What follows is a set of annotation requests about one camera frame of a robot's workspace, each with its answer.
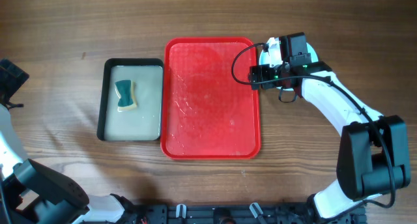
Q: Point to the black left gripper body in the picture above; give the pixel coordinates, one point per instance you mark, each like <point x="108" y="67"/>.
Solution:
<point x="11" y="75"/>

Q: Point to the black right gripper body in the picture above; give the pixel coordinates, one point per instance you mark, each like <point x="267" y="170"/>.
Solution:
<point x="256" y="75"/>

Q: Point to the light blue top plate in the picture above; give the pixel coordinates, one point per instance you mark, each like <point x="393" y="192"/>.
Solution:
<point x="274" y="58"/>

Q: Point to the green yellow sponge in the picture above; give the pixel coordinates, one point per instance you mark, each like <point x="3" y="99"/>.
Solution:
<point x="125" y="93"/>

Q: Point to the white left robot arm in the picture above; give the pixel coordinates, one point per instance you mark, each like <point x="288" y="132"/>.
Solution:
<point x="34" y="193"/>

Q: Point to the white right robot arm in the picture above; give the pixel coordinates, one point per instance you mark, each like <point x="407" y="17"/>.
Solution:
<point x="373" y="158"/>

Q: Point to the red plastic tray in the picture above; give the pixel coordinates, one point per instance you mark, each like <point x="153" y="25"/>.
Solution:
<point x="206" y="114"/>

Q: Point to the black water basin tray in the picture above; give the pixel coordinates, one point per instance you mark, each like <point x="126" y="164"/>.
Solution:
<point x="145" y="121"/>

